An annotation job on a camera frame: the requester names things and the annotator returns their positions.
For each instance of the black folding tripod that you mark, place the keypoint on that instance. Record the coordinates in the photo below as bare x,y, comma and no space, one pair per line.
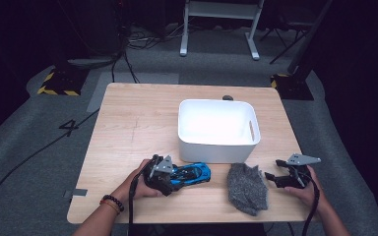
287,34

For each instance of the person's right hand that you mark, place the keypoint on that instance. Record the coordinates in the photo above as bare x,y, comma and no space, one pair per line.
306,195

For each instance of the grey round stand base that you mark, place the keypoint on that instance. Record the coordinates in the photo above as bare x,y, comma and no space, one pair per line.
90,61

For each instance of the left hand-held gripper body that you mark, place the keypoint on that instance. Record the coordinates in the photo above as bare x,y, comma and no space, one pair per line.
159,178

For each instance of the person's left hand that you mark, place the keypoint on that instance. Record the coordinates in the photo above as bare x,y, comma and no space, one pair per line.
138,188

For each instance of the grey fuzzy cloth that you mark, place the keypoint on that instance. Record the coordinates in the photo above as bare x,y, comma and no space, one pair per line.
247,190

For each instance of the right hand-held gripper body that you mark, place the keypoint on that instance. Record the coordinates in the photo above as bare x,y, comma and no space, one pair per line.
297,177

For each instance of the white metal stand frame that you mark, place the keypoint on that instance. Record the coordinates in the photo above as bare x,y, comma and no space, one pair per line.
221,10

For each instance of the blue toy car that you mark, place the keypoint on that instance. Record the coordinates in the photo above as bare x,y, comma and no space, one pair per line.
193,173

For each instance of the black round table grommet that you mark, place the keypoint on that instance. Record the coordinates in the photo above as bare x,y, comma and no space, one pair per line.
227,97

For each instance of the white plastic bin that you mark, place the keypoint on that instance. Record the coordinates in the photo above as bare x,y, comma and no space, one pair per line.
216,128

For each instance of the black yellow striped base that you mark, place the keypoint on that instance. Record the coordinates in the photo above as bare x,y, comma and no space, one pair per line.
292,87
64,83

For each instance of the dark slanted pole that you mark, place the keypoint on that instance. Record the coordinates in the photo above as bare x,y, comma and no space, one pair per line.
308,39

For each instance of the grey tape piece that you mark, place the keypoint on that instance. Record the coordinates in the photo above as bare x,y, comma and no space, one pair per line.
78,192

